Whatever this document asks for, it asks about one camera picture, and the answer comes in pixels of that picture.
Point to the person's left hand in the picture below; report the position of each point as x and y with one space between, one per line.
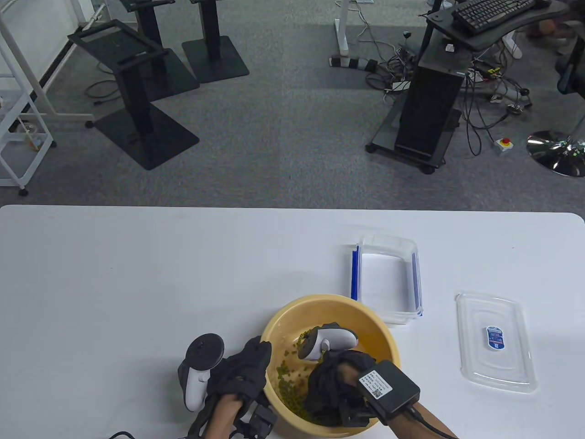
242 372

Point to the person's right hand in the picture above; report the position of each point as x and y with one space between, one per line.
327 393

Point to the green mung beans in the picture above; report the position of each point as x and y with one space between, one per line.
288 393

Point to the yellow plastic basin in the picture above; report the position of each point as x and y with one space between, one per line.
370 329

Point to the clear container with blue clips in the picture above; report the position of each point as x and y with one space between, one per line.
384 283

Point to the clear plastic container lid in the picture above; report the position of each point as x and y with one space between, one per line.
493 366

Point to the person's left forearm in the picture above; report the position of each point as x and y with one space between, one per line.
224 418

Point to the person's right forearm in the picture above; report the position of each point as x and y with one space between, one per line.
416 430

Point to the white and black left controller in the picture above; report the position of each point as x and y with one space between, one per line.
197 377

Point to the white and black controller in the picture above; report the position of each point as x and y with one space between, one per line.
336 337
197 377

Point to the white and black right controller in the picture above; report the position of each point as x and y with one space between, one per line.
336 337

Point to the black floor stand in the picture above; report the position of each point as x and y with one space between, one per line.
178 77
215 59
146 141

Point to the black wheeled cart base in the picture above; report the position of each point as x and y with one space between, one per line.
384 137

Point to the black computer tower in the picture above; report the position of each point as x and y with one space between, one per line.
427 109

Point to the white metal rack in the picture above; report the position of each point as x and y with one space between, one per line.
9 181

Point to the red emergency stop button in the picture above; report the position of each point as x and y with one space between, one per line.
504 144

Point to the white power adapter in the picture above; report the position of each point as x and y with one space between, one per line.
398 86

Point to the chrome chair base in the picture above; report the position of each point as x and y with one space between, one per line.
553 155

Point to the white desk leg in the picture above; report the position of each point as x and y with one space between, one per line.
342 32

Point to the black keyboard desk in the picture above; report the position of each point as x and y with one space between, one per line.
486 42

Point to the black keyboard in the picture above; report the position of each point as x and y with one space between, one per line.
489 13

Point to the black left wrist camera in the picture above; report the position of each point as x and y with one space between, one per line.
258 423

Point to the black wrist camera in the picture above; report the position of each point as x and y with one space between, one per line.
390 393
258 423

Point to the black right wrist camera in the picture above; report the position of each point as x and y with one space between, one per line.
390 393

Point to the white frame stand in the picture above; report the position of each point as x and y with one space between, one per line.
73 117

